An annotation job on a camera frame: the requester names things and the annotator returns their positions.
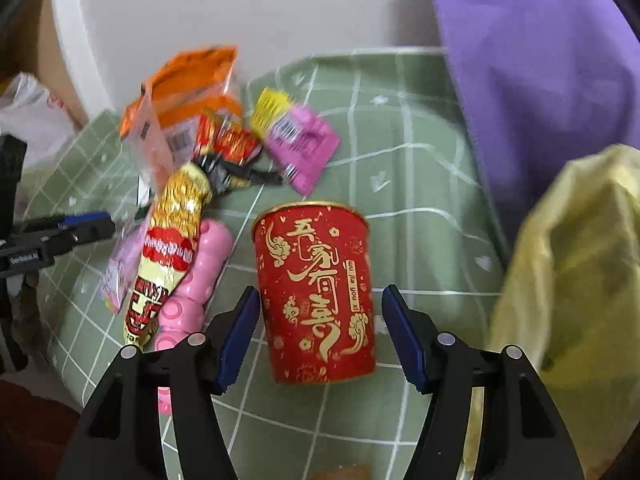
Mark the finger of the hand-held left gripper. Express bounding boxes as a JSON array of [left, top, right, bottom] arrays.
[[30, 221, 117, 261], [17, 211, 112, 235]]

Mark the black snack wrapper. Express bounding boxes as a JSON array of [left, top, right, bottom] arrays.
[[192, 154, 286, 197]]

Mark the pink and yellow wrapper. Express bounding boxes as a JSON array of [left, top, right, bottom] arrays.
[[249, 87, 341, 197]]

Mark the red paper cup gold print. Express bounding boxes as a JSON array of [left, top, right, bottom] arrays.
[[251, 201, 377, 386]]

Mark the pink plastic toy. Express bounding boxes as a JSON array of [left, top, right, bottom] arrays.
[[154, 220, 235, 413]]

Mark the small red gold wrapper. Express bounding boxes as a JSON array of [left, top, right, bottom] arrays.
[[197, 112, 261, 163]]

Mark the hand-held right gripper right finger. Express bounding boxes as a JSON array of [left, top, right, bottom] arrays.
[[381, 284, 586, 480]]

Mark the purple pillow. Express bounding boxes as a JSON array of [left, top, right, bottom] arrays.
[[427, 0, 640, 241]]

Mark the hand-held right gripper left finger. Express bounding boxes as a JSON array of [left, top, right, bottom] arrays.
[[56, 285, 261, 480]]

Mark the green checked cloth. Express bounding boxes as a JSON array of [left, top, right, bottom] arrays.
[[20, 47, 506, 480]]

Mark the gold foil snack wrapper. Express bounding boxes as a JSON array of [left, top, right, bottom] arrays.
[[122, 162, 216, 353]]

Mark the white plastic bag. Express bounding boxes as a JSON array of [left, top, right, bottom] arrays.
[[0, 72, 76, 171]]

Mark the pale pink wrapper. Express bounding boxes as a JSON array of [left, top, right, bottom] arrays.
[[100, 210, 151, 316]]

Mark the beige cloth bag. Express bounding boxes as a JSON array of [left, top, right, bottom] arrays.
[[487, 144, 640, 480]]

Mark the orange snack wrapper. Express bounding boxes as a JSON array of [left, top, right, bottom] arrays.
[[119, 46, 243, 183]]

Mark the brown cardboard box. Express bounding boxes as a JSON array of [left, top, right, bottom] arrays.
[[15, 0, 87, 127]]

